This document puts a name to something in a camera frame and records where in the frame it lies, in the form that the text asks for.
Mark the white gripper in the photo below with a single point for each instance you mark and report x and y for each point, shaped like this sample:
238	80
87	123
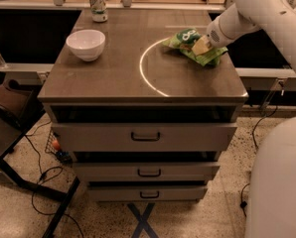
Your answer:
215	37

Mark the green rice chip bag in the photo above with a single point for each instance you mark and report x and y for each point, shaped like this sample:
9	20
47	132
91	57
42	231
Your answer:
184	40

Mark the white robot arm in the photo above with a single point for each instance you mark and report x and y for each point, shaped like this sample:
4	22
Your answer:
271	206

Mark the white bowl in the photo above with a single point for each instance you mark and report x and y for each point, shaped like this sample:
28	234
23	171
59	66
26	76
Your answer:
87	45

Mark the top grey drawer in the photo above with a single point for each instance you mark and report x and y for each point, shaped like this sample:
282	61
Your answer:
144	137

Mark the grey drawer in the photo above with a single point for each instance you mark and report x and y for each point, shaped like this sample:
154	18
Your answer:
148	193
144	137
146	171

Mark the grey drawer cabinet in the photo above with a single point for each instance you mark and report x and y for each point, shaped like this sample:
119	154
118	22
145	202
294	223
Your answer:
138	80

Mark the green white soda can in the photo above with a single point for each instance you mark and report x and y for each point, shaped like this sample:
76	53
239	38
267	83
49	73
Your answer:
98	10

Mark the middle grey drawer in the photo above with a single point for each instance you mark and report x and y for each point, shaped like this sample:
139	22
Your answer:
146	171

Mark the bottom grey drawer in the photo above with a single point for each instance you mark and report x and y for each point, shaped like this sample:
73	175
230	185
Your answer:
148	193

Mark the blue tape cross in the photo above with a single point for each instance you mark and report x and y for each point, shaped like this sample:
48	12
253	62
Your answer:
142	218

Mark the dark side table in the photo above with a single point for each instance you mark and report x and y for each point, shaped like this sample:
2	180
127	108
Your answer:
9	138

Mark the wire basket with balls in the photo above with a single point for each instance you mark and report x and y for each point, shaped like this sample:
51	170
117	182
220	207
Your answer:
53	148

